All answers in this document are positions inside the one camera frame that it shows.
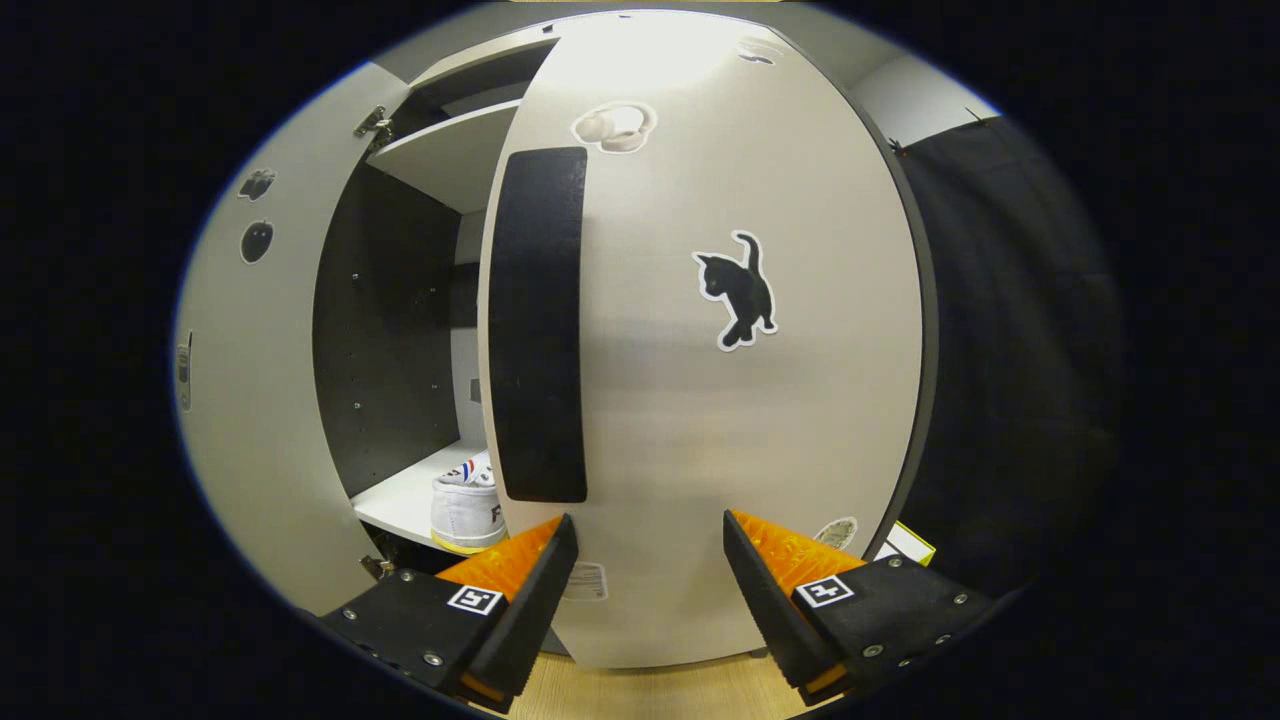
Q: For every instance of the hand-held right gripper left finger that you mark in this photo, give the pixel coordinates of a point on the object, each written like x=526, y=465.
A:
x=520, y=620

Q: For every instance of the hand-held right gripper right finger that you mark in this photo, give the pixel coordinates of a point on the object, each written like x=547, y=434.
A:
x=765, y=610

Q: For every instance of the small colourful box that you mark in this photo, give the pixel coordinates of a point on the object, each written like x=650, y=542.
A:
x=908, y=545

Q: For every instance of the black backdrop cloth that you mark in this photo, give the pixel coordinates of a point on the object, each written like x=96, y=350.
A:
x=1010, y=350

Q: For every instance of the white cabinet door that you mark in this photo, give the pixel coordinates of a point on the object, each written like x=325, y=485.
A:
x=250, y=420
x=680, y=420

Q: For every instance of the white shoe cabinet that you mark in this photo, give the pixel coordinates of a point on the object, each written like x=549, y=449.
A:
x=400, y=350

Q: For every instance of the white cabinet drawer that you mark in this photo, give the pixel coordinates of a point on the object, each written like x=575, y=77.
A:
x=480, y=62

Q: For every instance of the white striped shoe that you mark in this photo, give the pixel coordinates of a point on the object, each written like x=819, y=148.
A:
x=465, y=510

